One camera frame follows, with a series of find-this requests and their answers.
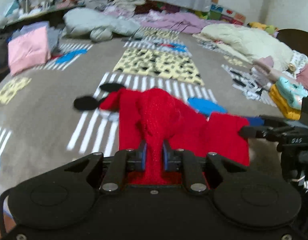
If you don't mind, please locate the red knit sweater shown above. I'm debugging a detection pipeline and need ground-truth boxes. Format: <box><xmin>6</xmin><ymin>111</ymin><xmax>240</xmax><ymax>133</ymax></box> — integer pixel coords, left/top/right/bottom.
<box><xmin>99</xmin><ymin>88</ymin><xmax>249</xmax><ymax>185</ymax></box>

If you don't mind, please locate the yellow folded garment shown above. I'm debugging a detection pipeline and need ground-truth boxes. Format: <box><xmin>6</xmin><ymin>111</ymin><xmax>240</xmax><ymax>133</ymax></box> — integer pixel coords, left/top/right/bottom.
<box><xmin>269</xmin><ymin>85</ymin><xmax>301</xmax><ymax>120</ymax></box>

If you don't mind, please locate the mint folded garment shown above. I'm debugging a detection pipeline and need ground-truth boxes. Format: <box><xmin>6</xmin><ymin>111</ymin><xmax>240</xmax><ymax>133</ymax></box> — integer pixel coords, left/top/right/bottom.
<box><xmin>276</xmin><ymin>77</ymin><xmax>308</xmax><ymax>110</ymax></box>

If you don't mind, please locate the beige folded garment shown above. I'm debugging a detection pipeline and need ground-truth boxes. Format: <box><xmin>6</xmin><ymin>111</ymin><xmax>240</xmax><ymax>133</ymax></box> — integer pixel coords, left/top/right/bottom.
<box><xmin>251</xmin><ymin>56</ymin><xmax>290</xmax><ymax>87</ymax></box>

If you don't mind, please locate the pink pillow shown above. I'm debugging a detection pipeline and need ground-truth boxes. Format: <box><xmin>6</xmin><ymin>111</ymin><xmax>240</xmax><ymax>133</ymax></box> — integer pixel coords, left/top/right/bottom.
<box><xmin>296</xmin><ymin>64</ymin><xmax>308</xmax><ymax>89</ymax></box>

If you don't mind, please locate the cream fluffy blanket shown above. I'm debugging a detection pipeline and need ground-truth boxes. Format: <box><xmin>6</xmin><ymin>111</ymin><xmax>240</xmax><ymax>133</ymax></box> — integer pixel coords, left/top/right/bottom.
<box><xmin>193</xmin><ymin>23</ymin><xmax>293</xmax><ymax>72</ymax></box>

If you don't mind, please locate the dark wooden headboard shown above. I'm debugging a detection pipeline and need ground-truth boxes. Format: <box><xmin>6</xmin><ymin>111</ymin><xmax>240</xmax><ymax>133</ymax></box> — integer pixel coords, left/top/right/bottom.
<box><xmin>277</xmin><ymin>29</ymin><xmax>308</xmax><ymax>57</ymax></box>

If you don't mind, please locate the cartoon patchwork bed cover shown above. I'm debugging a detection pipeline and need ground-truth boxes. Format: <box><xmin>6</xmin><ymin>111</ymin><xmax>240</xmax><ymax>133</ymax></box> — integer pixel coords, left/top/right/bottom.
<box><xmin>0</xmin><ymin>27</ymin><xmax>305</xmax><ymax>188</ymax></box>

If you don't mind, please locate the colourful toy box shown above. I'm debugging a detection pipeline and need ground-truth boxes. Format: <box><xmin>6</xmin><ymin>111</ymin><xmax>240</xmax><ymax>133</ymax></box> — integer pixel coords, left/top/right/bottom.
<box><xmin>208</xmin><ymin>3</ymin><xmax>246</xmax><ymax>25</ymax></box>

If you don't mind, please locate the purple blanket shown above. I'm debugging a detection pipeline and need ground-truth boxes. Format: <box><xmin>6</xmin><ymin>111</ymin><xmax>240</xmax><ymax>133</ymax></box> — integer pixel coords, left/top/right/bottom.
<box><xmin>104</xmin><ymin>6</ymin><xmax>214</xmax><ymax>34</ymax></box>

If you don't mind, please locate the light grey puffer jacket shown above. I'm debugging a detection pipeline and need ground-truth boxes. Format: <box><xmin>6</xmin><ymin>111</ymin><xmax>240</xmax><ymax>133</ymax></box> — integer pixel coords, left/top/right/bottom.
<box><xmin>63</xmin><ymin>8</ymin><xmax>140</xmax><ymax>42</ymax></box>

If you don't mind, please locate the grey folded garment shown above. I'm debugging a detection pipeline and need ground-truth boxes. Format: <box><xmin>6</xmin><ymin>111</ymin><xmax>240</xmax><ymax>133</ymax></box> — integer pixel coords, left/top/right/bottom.
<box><xmin>47</xmin><ymin>27</ymin><xmax>61</xmax><ymax>56</ymax></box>

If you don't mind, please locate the pink folded sweatshirt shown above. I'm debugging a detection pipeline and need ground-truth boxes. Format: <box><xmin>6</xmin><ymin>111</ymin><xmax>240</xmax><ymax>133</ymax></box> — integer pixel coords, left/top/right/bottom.
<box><xmin>8</xmin><ymin>27</ymin><xmax>51</xmax><ymax>76</ymax></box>

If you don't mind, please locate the striped folded cloth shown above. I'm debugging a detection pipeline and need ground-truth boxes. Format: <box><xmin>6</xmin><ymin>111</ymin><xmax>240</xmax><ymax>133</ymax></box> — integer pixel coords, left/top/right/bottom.
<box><xmin>109</xmin><ymin>0</ymin><xmax>146</xmax><ymax>7</ymax></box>

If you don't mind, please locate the dark low cluttered table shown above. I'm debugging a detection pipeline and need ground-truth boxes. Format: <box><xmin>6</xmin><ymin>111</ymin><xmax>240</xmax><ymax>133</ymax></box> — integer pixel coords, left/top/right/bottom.
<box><xmin>0</xmin><ymin>4</ymin><xmax>86</xmax><ymax>33</ymax></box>

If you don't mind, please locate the lavender folded garment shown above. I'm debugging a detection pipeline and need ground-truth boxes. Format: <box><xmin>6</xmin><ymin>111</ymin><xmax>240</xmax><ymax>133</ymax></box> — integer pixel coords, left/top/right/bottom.
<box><xmin>20</xmin><ymin>21</ymin><xmax>49</xmax><ymax>34</ymax></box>

